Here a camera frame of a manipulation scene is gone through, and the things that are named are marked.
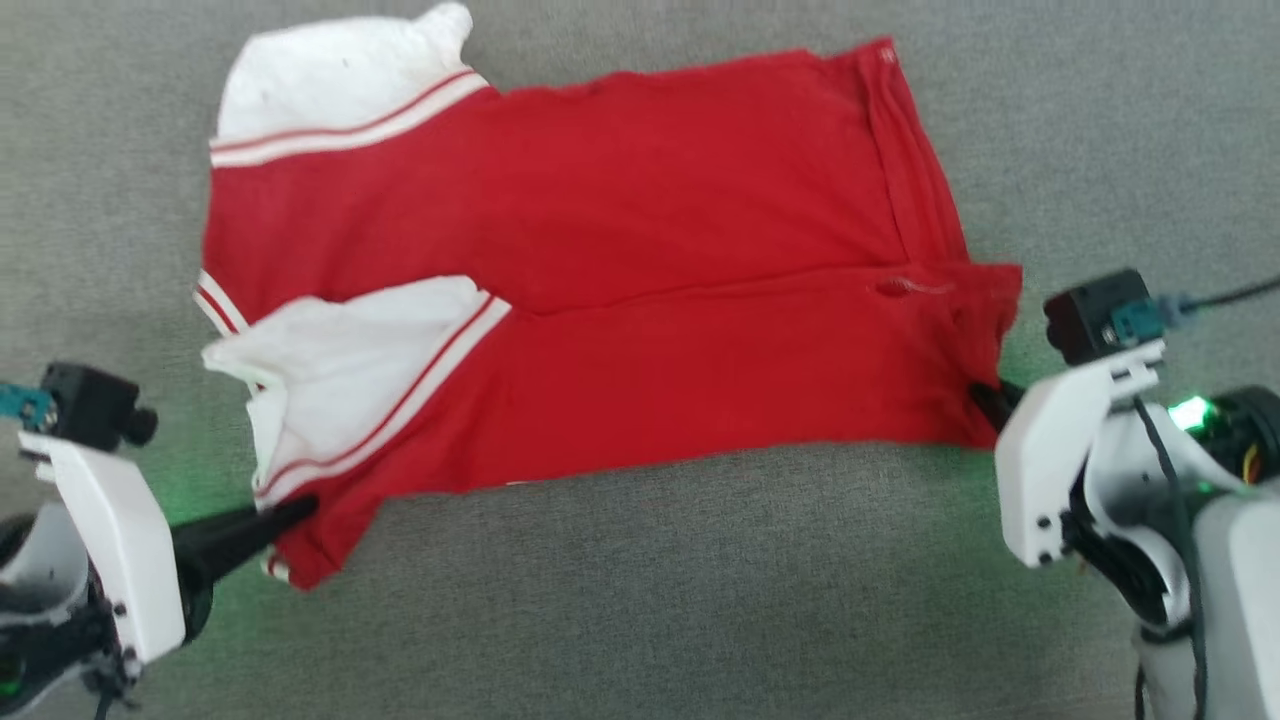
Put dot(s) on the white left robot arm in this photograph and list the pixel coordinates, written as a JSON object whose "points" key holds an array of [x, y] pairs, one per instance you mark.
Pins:
{"points": [[40, 570]]}

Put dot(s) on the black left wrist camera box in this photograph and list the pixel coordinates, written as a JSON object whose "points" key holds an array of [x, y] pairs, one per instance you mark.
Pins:
{"points": [[95, 405]]}

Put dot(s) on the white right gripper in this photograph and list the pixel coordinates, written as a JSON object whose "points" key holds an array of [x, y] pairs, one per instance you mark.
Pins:
{"points": [[1040, 470]]}

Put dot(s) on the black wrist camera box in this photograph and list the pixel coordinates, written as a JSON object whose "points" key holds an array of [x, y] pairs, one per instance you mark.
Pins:
{"points": [[95, 405], [1090, 315]]}

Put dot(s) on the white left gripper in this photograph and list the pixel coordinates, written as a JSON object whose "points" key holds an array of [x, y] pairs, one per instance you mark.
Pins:
{"points": [[120, 540]]}

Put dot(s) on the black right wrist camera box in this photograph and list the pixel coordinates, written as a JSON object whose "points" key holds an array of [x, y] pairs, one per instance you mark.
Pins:
{"points": [[1090, 315]]}

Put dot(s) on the red and white garment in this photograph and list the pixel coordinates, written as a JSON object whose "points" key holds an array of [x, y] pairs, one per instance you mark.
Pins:
{"points": [[640, 270]]}

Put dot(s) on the teal left camera plug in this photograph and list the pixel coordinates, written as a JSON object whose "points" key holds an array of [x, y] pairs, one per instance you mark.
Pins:
{"points": [[25, 400]]}

